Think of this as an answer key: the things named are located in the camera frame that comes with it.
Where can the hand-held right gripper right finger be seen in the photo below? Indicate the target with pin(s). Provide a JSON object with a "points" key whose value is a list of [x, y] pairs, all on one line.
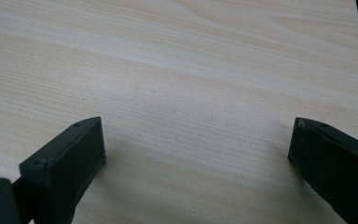
{"points": [[338, 168]]}

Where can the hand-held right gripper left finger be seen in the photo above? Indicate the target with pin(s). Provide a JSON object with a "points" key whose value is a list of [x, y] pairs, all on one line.
{"points": [[65, 168]]}

